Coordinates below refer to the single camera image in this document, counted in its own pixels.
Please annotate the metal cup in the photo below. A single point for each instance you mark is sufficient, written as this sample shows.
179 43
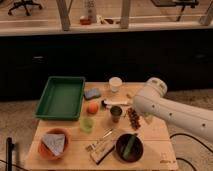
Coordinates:
116 113

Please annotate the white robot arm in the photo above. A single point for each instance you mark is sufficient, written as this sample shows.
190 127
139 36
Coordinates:
150 100

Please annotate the green plastic tray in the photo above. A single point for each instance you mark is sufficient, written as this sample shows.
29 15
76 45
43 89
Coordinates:
61 98

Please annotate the white plastic cup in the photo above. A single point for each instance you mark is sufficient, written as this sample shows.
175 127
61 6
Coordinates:
115 84

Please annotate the blue sponge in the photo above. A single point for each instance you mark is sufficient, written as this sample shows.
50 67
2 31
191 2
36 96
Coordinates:
92 93

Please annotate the orange fruit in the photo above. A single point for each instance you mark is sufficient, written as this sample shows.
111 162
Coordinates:
92 107

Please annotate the green translucent cup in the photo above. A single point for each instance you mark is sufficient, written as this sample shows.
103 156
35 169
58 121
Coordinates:
86 124

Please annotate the metal fork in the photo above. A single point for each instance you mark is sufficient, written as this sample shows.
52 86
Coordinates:
92 146

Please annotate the red object on shelf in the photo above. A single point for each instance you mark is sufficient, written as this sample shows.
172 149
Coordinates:
85 21

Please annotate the dark brown bowl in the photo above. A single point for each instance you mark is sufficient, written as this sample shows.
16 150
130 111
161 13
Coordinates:
136 150

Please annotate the green stick in bowl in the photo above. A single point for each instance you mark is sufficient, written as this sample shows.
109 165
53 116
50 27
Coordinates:
129 145

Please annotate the grey folded cloth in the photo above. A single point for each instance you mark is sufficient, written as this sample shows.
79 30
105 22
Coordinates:
55 142

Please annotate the orange bowl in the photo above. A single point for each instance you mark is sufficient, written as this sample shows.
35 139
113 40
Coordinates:
45 152

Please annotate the black office chair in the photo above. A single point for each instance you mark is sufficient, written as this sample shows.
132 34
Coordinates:
25 4

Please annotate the black stand post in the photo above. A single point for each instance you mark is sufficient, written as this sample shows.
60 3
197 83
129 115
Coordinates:
9 150

